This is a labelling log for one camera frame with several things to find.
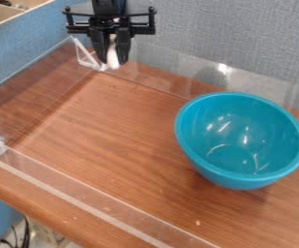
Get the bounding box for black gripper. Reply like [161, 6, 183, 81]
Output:
[63, 0, 157, 65]

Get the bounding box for white toy mushroom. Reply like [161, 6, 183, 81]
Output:
[107, 34, 121, 70]

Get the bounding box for blue plastic bowl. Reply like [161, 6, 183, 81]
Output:
[175, 91, 299, 190]

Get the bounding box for wooden shelf box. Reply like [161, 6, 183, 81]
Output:
[0, 0, 55, 24]

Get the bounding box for clear acrylic barrier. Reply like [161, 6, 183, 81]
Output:
[0, 39, 299, 248]

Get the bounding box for black cables under table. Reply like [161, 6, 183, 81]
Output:
[0, 215, 33, 248]

